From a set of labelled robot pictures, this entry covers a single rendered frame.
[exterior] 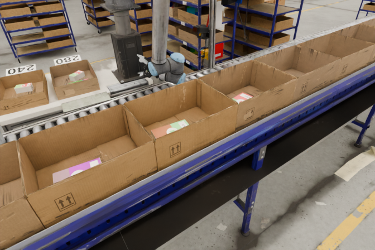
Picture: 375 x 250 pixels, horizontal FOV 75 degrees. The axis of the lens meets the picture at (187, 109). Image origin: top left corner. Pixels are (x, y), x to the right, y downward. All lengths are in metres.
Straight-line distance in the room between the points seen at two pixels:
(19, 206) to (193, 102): 0.83
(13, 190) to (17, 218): 0.25
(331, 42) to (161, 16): 1.27
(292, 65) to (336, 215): 1.09
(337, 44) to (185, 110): 1.25
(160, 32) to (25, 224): 1.01
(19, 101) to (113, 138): 0.86
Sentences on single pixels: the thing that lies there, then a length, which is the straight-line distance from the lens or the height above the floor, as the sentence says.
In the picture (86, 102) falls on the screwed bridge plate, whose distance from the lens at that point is 1.75.
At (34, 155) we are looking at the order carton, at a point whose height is 0.96.
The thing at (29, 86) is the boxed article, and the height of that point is 0.80.
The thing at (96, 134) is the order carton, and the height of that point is 0.95.
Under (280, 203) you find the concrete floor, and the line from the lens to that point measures 2.05.
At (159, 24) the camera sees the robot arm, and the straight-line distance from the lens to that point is 1.36.
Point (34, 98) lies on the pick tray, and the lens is 1.84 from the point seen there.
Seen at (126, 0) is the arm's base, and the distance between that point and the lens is 1.81.
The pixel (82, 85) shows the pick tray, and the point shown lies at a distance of 1.84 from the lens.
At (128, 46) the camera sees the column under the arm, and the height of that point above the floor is 1.01.
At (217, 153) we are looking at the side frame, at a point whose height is 0.91.
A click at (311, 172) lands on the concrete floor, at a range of 2.35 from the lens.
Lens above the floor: 1.60
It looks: 34 degrees down
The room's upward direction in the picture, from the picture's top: 2 degrees counter-clockwise
